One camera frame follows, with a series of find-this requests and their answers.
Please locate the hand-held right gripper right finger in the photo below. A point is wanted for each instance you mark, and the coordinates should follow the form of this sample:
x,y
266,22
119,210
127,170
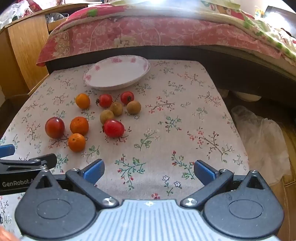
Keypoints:
x,y
203,172

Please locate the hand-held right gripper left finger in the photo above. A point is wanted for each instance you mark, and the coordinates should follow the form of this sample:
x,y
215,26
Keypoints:
x,y
94,172

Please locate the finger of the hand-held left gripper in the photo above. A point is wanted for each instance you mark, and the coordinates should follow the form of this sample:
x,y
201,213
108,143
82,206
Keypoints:
x,y
34,162
6,150

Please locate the small orange tangerine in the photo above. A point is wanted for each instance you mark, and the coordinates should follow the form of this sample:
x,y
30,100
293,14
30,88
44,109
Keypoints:
x,y
82,101
79,125
76,142

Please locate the red apple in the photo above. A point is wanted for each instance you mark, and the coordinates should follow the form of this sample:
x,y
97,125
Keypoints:
x,y
54,127

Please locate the oblong red cherry tomato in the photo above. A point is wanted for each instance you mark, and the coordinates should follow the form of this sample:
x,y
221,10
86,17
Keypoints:
x,y
113,128

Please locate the tan longan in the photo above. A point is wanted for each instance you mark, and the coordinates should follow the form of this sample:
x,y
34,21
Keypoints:
x,y
116,108
133,107
106,116

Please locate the round red cherry tomato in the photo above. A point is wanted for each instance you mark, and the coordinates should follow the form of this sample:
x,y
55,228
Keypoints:
x,y
105,100
127,97

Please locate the white floral bowl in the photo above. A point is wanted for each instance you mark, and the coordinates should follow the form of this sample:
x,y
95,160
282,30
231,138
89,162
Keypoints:
x,y
115,74

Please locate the floral beige tablecloth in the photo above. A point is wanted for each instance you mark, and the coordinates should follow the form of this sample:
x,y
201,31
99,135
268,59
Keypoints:
x,y
161,129

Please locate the white plastic bag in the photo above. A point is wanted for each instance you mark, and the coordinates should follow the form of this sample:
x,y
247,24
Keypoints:
x,y
259,139

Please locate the wooden cabinet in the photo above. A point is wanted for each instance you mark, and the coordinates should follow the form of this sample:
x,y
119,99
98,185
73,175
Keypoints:
x,y
23,46

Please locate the crumpled clear plastic wrap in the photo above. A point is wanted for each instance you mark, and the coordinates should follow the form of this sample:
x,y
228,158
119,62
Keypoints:
x,y
10,16

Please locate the pink floral quilt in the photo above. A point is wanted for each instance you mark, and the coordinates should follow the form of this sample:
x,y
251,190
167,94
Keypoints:
x,y
138,32

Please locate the green yellow floral blanket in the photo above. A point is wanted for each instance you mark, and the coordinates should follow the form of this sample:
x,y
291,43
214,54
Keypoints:
x,y
272,39

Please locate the dark bed frame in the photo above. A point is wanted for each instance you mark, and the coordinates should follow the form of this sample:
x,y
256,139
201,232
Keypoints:
x,y
231,69

